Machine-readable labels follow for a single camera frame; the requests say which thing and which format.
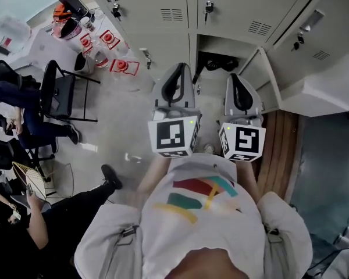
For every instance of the person's right white shoe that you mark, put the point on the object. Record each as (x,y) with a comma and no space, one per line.
(208,148)

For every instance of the patterned paper cup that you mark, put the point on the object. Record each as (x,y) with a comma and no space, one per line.
(87,23)

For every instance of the white waste bin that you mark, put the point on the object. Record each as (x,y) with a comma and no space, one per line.
(81,65)

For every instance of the white foam block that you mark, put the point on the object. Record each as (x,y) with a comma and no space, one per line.
(317,94)

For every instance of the black folding chair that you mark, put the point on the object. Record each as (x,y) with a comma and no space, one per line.
(61,94)

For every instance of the wooden plank platform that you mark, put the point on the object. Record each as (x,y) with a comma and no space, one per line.
(276,150)

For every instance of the white table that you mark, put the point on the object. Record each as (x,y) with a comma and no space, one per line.
(43,48)

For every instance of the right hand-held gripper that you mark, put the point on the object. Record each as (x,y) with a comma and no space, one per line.
(244,141)

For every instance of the clear container red label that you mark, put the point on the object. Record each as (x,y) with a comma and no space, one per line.
(8,33)

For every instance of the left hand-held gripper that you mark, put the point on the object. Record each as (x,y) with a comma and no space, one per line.
(171,135)

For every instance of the person's right forearm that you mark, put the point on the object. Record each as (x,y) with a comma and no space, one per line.
(247,179)

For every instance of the person's white printed shirt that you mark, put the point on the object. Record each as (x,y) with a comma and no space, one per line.
(177,243)

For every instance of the person's left forearm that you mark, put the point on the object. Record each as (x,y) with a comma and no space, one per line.
(152,176)

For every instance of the pink tinted jug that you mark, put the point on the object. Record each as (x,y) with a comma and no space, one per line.
(67,30)

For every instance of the locker door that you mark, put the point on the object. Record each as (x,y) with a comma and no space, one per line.
(259,77)

